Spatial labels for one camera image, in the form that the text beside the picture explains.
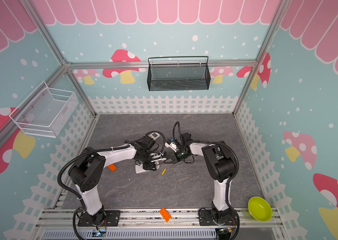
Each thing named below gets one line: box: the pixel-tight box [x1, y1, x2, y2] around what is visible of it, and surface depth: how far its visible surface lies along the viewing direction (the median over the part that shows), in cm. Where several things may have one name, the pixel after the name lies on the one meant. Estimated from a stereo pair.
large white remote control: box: [135, 163, 149, 174], surface depth 91 cm
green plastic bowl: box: [247, 196, 273, 222], surface depth 77 cm
